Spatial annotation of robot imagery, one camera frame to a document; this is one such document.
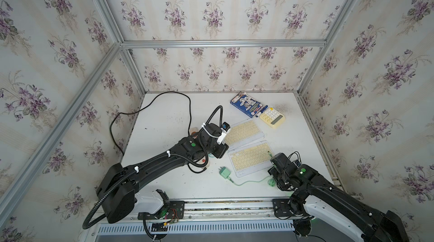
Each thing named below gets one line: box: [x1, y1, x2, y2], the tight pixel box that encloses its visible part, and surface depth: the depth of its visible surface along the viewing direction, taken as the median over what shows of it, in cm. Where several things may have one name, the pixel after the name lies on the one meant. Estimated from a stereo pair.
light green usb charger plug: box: [218, 166, 231, 180], surface depth 84 cm
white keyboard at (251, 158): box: [227, 139, 274, 178], surface depth 90 cm
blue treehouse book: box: [229, 91, 264, 119], surface depth 113 cm
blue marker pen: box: [255, 105, 269, 118], surface depth 110 cm
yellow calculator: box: [259, 106, 286, 129], surface depth 106 cm
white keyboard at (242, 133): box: [223, 118, 266, 151], surface depth 100 cm
